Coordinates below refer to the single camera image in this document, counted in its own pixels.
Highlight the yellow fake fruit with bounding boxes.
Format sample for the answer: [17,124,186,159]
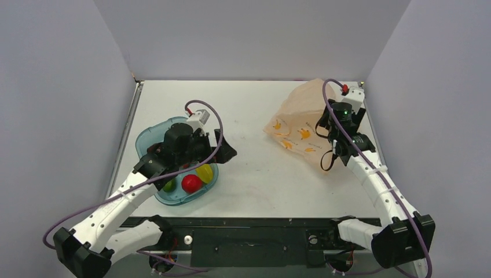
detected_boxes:
[195,164,214,184]

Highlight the orange plastic bag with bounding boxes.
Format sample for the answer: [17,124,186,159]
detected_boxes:
[263,79,332,171]

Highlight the red round fake fruit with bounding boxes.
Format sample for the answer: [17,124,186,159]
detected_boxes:
[181,174,203,194]

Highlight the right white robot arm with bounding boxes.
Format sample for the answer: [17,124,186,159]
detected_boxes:
[319,99,435,269]

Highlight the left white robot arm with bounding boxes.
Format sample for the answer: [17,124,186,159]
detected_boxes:
[53,123,237,277]

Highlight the teal plastic bin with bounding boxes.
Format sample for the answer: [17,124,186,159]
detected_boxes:
[135,116,219,206]

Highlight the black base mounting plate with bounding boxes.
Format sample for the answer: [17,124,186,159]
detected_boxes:
[144,217,358,268]

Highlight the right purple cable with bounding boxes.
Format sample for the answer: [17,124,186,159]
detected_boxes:
[322,79,434,278]

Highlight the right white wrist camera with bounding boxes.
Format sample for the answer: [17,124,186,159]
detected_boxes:
[341,85,365,114]

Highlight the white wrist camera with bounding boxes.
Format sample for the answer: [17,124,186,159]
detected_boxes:
[341,85,365,114]
[186,109,210,134]

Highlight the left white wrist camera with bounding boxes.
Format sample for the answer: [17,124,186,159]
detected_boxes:
[186,109,210,134]

